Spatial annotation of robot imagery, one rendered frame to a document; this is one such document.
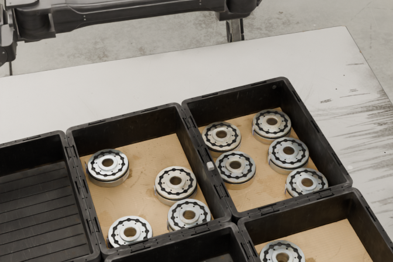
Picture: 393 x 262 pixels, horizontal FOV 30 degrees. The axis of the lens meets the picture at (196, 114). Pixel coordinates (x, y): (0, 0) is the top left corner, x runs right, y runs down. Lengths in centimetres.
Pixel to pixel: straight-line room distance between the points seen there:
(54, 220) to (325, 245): 64
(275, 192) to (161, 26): 193
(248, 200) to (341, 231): 23
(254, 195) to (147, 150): 31
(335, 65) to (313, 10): 141
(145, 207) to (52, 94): 64
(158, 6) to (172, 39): 223
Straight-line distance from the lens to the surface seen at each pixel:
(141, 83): 228
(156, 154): 190
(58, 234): 177
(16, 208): 184
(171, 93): 224
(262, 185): 183
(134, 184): 184
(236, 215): 165
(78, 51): 352
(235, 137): 190
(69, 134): 183
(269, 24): 364
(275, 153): 187
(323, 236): 176
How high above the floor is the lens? 224
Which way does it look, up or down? 45 degrees down
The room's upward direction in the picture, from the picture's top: straight up
